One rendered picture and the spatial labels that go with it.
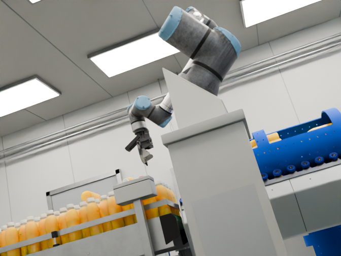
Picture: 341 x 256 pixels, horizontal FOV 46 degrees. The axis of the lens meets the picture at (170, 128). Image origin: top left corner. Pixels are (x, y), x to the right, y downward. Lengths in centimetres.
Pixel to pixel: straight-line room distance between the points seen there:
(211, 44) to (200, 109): 28
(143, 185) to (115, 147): 425
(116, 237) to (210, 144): 93
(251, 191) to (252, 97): 464
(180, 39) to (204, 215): 71
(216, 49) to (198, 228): 71
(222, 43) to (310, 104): 437
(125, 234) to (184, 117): 86
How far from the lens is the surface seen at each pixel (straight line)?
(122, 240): 221
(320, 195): 221
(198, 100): 159
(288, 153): 223
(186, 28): 169
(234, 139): 148
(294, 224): 222
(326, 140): 226
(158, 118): 235
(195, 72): 165
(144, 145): 240
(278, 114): 594
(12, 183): 707
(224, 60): 169
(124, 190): 210
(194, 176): 148
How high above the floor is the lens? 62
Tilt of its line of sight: 19 degrees up
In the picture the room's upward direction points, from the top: 15 degrees counter-clockwise
